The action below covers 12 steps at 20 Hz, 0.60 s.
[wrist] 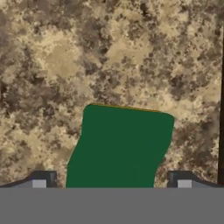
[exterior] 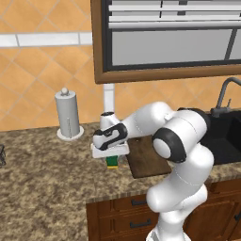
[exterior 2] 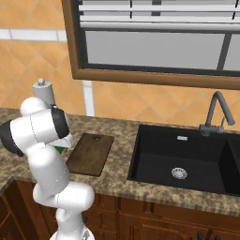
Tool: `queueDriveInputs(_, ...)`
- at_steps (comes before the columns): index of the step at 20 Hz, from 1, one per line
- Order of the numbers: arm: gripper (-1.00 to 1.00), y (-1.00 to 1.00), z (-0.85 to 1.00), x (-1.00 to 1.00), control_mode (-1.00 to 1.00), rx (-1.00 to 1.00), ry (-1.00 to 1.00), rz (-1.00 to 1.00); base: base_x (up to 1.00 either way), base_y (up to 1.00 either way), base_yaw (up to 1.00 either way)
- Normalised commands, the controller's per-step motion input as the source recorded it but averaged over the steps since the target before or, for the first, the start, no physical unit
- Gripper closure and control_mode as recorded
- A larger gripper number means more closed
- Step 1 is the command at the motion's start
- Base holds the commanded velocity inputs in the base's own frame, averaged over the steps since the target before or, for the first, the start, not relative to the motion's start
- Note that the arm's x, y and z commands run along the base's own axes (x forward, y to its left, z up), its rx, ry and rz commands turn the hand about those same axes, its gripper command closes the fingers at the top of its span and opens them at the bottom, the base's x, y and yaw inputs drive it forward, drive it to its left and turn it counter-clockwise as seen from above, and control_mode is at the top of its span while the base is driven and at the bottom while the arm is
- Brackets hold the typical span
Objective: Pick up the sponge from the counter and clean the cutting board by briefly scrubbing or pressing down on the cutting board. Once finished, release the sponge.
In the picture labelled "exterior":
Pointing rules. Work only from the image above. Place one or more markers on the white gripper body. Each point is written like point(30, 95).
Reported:
point(109, 152)

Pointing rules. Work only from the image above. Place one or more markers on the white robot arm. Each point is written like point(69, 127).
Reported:
point(185, 131)

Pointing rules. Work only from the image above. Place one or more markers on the green and yellow sponge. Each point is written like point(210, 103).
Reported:
point(112, 162)

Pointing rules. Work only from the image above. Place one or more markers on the dark brown cutting board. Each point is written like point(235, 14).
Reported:
point(146, 160)

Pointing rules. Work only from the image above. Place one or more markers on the brown wooden drawer front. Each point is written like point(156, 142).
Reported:
point(122, 223)
point(124, 203)

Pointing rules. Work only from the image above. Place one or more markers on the grey paper towel roll holder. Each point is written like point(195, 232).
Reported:
point(67, 113)

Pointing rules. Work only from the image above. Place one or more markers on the black sink basin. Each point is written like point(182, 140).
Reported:
point(224, 141)

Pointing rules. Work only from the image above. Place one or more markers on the brown wooden false drawer panel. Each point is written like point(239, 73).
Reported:
point(224, 186)

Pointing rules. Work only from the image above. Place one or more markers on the dark grey tap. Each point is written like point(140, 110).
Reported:
point(222, 100)

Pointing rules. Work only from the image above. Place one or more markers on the brown wooden cupboard door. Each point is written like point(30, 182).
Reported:
point(216, 216)

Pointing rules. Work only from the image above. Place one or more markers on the brown framed window with blinds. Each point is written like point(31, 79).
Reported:
point(169, 40)

